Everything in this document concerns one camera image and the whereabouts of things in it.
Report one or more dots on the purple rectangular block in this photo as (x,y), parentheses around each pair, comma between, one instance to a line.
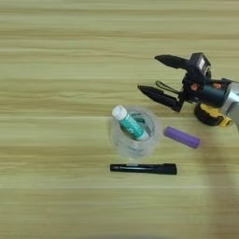
(182,137)

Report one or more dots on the teal glue stick white cap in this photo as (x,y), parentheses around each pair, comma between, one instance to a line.
(129,123)

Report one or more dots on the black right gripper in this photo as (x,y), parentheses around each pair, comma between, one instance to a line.
(208,93)

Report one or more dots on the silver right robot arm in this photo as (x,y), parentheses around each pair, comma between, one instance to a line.
(233,99)

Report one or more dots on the black marker pen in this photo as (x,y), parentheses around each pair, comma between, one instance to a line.
(143,168)

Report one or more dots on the clear plastic cup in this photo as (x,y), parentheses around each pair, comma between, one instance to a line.
(124,149)

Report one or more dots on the yellow black tape measure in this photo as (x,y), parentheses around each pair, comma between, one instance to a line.
(211,115)

